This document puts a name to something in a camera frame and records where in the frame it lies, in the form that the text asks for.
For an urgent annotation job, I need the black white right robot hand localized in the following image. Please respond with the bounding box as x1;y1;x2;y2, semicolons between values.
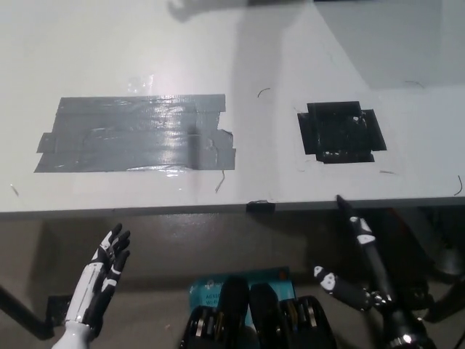
313;194;396;313

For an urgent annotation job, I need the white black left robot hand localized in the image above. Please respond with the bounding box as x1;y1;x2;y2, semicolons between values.
64;222;132;329

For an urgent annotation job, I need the black slanted table leg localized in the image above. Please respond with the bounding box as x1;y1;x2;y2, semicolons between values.
0;283;56;341

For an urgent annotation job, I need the grey round base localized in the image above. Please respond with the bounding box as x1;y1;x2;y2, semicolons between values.
437;246;465;276

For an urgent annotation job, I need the teal router box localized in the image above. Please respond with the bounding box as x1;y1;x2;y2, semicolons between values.
187;266;298;328

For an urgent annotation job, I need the small black edge tape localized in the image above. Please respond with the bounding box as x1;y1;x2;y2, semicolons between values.
246;198;276;214

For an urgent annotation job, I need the black tape square patch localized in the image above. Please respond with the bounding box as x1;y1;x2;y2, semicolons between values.
296;100;387;164

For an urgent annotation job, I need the grey duct tape patch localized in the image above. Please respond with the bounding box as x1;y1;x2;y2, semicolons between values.
33;93;237;174

